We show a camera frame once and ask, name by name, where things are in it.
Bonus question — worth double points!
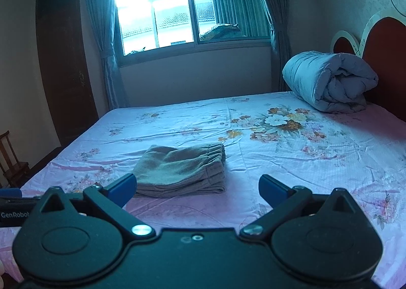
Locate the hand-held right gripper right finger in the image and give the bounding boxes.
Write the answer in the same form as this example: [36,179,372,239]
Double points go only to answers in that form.
[240,175,364,238]

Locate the grey curtain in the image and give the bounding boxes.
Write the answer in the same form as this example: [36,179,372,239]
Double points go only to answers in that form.
[82,0,129,111]
[247,0,293,67]

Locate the rolled grey quilt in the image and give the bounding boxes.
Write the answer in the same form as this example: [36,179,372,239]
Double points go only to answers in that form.
[282,51,379,114]

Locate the window with metal frame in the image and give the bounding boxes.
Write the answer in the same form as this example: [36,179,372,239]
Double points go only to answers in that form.
[112,0,273,69]

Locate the bed with floral sheet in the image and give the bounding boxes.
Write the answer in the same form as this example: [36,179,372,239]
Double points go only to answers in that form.
[0,90,406,289]

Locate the grey-green fleece pants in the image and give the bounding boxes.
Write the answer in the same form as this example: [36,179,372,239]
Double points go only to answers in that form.
[131,143,227,198]

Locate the dark wooden door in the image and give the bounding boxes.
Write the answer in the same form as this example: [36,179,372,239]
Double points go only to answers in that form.
[35,0,99,147]

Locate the wooden chair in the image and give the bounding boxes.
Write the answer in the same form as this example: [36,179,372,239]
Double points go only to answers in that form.
[0,130,31,188]

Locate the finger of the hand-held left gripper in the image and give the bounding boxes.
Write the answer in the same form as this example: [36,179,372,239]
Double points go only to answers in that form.
[0,189,45,205]

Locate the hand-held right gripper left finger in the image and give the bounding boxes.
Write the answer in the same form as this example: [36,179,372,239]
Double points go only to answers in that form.
[38,174,157,238]

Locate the red headboard with white trim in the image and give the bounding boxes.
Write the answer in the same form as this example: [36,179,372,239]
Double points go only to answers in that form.
[330,8,406,118]

